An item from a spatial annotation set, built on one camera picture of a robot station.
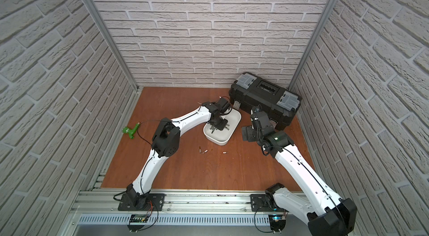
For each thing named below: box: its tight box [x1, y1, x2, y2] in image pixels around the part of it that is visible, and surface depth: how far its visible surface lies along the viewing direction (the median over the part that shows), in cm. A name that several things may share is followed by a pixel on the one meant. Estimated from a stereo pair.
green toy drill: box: [121, 122, 141, 140], surface depth 97 cm
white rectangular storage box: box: [202, 108, 242, 146], surface depth 96 cm
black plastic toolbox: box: [228, 71, 303, 131], surface depth 97 cm
